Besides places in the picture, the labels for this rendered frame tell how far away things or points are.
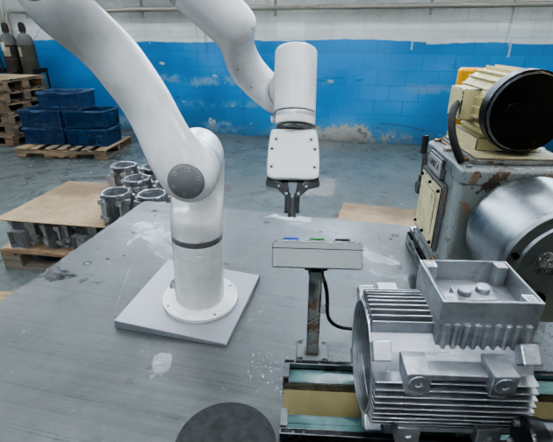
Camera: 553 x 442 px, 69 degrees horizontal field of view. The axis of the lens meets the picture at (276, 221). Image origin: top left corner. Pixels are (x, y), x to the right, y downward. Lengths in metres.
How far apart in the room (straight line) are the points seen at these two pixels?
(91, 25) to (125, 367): 0.66
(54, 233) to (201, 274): 2.11
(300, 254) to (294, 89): 0.31
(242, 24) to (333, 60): 5.25
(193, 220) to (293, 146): 0.28
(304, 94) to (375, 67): 5.21
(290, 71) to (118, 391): 0.70
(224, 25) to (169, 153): 0.25
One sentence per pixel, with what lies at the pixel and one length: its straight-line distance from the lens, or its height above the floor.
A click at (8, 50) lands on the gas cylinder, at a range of 7.71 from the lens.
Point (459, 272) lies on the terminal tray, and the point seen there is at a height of 1.13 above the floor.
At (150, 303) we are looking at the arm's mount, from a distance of 1.08.
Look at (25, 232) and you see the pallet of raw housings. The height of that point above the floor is 0.25.
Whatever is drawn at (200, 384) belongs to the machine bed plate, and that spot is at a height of 0.80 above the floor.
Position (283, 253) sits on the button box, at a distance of 0.76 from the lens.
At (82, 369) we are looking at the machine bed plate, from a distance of 0.98.
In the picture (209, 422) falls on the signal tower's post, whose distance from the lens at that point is 0.28.
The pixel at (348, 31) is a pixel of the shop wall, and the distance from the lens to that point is 6.01.
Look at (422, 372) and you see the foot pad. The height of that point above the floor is 1.07.
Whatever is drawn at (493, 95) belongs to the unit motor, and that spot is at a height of 1.31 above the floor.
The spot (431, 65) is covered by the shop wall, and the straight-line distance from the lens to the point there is 6.04.
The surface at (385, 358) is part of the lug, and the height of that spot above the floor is 1.08.
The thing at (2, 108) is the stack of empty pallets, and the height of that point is 0.53.
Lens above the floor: 1.43
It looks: 25 degrees down
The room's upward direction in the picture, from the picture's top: straight up
